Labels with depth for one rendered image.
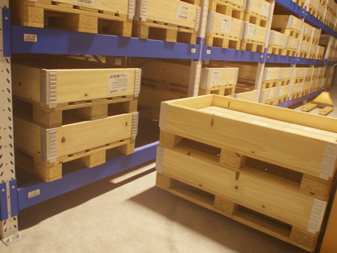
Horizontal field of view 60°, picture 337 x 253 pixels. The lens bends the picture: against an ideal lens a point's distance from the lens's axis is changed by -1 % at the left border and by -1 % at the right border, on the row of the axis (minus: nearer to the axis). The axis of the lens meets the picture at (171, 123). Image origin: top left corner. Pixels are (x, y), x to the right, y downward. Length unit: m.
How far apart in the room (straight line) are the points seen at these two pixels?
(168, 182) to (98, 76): 0.95
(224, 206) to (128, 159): 0.85
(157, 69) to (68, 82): 1.80
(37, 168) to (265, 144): 1.41
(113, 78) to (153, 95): 1.49
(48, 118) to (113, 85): 0.53
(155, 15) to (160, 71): 1.18
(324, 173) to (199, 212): 0.92
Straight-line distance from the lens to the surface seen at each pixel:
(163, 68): 3.47
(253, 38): 4.22
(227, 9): 3.47
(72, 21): 1.96
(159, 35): 2.58
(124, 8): 2.17
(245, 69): 5.04
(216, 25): 3.26
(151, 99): 3.59
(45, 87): 1.81
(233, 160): 2.00
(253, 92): 4.55
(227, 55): 3.59
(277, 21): 5.83
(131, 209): 2.22
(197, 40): 3.02
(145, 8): 2.34
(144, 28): 2.34
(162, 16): 2.49
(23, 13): 1.74
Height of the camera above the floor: 1.15
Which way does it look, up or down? 15 degrees down
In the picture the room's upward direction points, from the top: 6 degrees clockwise
